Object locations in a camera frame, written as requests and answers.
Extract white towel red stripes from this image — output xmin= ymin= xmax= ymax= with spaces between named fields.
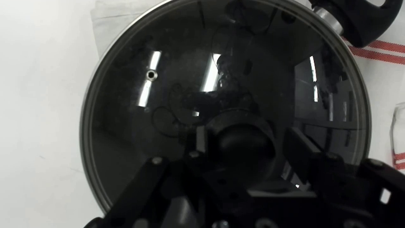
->
xmin=342 ymin=24 xmax=405 ymax=107

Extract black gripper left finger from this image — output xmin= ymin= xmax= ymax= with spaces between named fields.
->
xmin=185 ymin=126 xmax=208 ymax=154

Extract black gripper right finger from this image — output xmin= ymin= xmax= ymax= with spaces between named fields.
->
xmin=282 ymin=128 xmax=337 ymax=185

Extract black pot with handles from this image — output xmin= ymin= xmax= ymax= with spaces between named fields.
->
xmin=308 ymin=0 xmax=403 ymax=47

